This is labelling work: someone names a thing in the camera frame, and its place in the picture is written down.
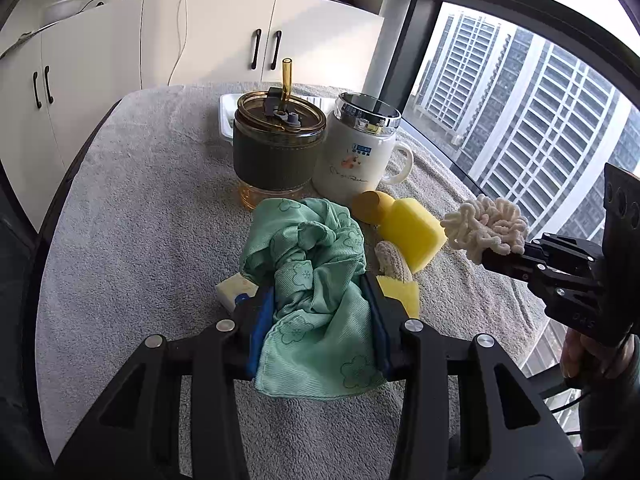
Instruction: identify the cream chenille scrunchie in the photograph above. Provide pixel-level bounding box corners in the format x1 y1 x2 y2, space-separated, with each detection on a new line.
440 195 528 264

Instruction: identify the yellow sponge block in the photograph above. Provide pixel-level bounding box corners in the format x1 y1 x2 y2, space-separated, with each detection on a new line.
376 275 420 318

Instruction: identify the yellow rectangular sponge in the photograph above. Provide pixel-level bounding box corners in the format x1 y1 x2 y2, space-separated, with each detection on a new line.
378 197 447 274

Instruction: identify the cream knitted sock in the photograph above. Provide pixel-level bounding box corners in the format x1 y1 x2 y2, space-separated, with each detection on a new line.
374 240 413 283

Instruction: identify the orange-yellow makeup sponge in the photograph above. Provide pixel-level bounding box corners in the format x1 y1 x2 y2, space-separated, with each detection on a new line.
350 191 395 226

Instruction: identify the yellow tissue pack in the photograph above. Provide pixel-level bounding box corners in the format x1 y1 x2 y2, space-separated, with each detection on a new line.
215 273 258 313

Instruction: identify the green floral cloth scrunchie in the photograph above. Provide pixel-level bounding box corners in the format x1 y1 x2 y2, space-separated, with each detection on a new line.
240 198 384 400

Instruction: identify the white foam tray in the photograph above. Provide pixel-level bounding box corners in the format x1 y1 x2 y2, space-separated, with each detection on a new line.
218 93 334 144

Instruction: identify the person's right hand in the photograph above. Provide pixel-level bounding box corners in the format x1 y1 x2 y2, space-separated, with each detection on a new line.
561 328 634 378

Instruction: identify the white ceramic mug chrome lid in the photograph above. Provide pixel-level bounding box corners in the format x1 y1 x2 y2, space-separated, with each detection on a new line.
311 92 413 206

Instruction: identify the grey towel table cover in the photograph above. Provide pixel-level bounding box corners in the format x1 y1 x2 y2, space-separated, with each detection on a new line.
34 81 551 478

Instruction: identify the amber glass tumbler green sleeve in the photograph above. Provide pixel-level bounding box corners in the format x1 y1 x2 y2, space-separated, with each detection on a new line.
233 58 326 210

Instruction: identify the white cabinet unit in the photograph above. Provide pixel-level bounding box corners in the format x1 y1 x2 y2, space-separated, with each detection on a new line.
1 0 383 229

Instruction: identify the white bowl on cabinet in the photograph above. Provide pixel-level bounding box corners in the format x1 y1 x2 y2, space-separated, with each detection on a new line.
40 0 88 26

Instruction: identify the black window frame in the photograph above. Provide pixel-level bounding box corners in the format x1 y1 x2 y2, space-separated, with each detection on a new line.
361 0 640 111

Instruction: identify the white hanging cable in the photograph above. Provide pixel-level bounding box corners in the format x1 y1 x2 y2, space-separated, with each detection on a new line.
167 0 191 87

